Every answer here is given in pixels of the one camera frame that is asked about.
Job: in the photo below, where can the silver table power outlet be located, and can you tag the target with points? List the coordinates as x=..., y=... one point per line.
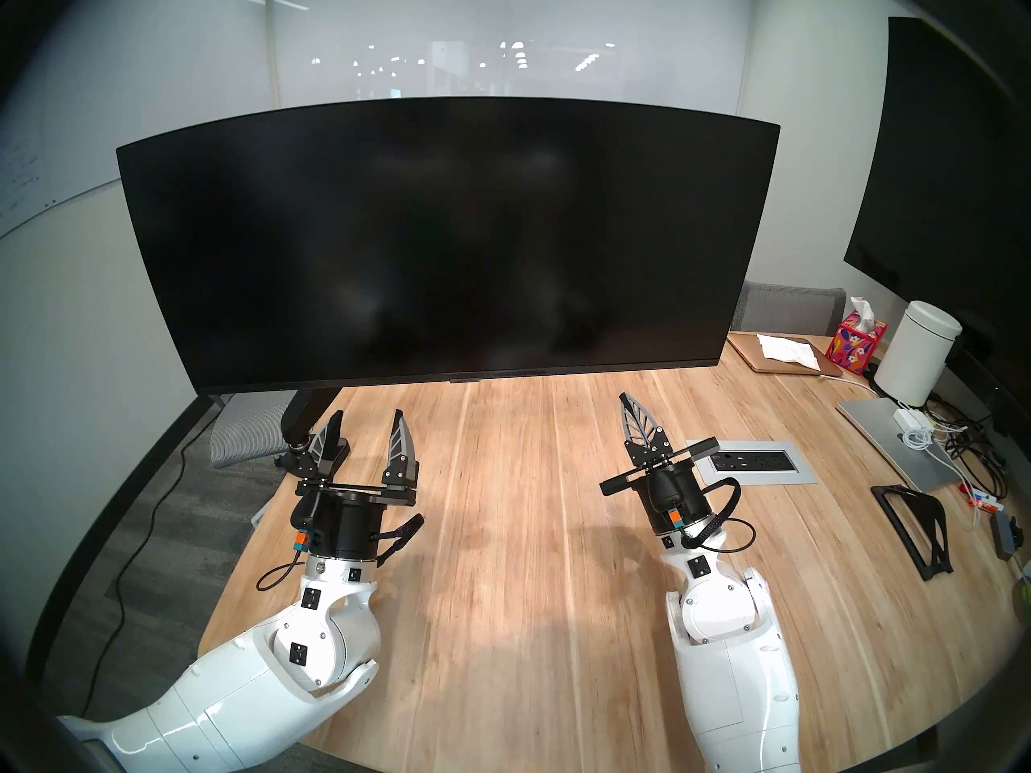
x=765, y=461

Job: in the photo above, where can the whiteboard with handwriting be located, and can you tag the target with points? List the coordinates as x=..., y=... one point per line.
x=32, y=167

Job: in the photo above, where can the black laptop stand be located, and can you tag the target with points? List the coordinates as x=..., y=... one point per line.
x=938, y=538

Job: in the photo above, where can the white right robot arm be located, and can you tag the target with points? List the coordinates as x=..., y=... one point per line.
x=733, y=667

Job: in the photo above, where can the grey mesh office chair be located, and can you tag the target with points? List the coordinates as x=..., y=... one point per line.
x=242, y=433
x=793, y=308

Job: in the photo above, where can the curved black computer monitor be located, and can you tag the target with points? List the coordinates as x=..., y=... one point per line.
x=443, y=240

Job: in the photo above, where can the wide glass whiteboard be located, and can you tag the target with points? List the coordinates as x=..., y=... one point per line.
x=483, y=47

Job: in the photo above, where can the grey adapter box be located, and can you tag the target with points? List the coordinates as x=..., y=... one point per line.
x=1005, y=534

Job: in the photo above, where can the orange and blue markers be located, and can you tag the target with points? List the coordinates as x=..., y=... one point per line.
x=983, y=502

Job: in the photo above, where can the large black wall screen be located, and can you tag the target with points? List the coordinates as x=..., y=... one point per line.
x=942, y=175

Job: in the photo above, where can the brown wooden board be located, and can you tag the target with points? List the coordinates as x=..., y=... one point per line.
x=745, y=353

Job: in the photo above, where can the silver laptop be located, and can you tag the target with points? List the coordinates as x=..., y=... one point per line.
x=878, y=433

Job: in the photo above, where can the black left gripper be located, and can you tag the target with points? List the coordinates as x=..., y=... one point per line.
x=342, y=522

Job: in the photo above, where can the white power adapter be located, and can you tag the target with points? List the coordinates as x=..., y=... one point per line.
x=910, y=421

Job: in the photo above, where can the black monitor mount base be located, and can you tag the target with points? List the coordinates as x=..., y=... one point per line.
x=288, y=460

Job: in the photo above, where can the colourful floral tissue box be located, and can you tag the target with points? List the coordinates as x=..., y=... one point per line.
x=854, y=345

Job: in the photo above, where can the green round object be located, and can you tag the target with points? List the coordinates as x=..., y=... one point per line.
x=1023, y=590

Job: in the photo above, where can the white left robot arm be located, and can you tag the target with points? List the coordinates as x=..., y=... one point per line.
x=242, y=699

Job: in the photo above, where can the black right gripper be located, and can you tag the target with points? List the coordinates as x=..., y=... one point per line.
x=672, y=493

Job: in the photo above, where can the white cylindrical canister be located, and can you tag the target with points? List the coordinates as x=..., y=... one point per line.
x=918, y=353

